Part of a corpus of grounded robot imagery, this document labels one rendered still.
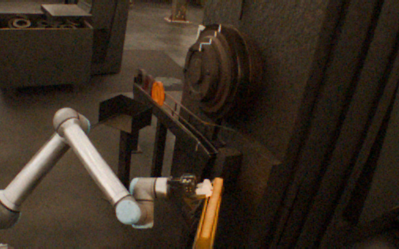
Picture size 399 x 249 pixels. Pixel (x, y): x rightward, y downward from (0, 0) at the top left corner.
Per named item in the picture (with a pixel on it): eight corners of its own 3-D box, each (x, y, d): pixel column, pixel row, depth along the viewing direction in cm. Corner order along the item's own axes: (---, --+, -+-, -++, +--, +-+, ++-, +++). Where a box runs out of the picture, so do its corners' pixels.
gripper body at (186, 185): (193, 183, 149) (165, 183, 151) (195, 200, 152) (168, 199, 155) (196, 173, 156) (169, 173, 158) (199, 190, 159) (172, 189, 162)
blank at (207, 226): (219, 192, 145) (210, 191, 145) (214, 215, 131) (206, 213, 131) (212, 222, 151) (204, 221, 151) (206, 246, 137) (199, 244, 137)
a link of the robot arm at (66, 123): (57, 95, 159) (143, 211, 136) (71, 104, 171) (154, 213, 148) (39, 113, 159) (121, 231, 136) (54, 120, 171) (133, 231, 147)
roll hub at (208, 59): (188, 87, 193) (197, 35, 180) (213, 109, 171) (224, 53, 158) (179, 87, 190) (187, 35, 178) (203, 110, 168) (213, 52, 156)
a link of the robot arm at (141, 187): (135, 200, 163) (136, 179, 166) (162, 201, 160) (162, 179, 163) (127, 198, 154) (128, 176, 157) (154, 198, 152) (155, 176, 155)
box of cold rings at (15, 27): (75, 68, 467) (78, 9, 432) (91, 92, 406) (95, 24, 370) (-6, 72, 415) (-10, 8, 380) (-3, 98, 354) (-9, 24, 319)
